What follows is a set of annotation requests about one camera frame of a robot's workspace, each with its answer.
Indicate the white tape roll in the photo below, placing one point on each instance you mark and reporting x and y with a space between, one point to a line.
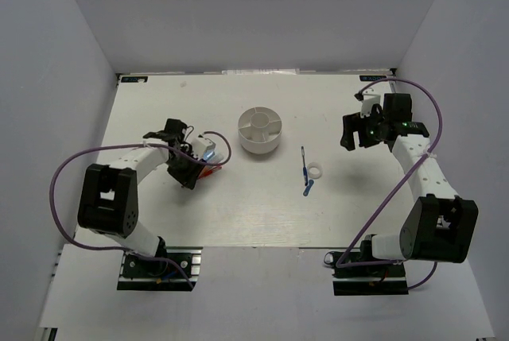
315 170

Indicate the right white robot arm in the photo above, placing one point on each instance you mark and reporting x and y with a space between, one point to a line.
440 226

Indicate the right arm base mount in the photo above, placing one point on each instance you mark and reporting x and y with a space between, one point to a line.
375 280

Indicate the orange highlighter marker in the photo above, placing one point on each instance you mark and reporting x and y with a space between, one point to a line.
209 168

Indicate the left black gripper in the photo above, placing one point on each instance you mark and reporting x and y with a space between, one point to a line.
188 178

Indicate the white round divided organizer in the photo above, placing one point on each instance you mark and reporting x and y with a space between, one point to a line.
259 130

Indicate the red ballpoint pen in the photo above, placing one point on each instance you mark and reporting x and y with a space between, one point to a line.
209 172

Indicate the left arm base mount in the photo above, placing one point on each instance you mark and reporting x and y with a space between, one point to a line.
139 275

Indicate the blue highlighter marker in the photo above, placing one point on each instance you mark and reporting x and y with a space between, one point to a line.
212 157

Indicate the small blue clip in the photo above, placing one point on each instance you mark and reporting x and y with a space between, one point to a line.
308 188

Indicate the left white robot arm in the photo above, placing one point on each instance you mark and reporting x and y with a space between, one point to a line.
109 199

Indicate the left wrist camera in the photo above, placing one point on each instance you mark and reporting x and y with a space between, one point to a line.
202 148

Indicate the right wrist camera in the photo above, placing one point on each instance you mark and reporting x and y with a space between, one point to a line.
368 99

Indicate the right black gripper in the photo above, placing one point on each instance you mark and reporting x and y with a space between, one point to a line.
355 123

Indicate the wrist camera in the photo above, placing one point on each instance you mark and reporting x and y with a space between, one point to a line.
368 99
202 148

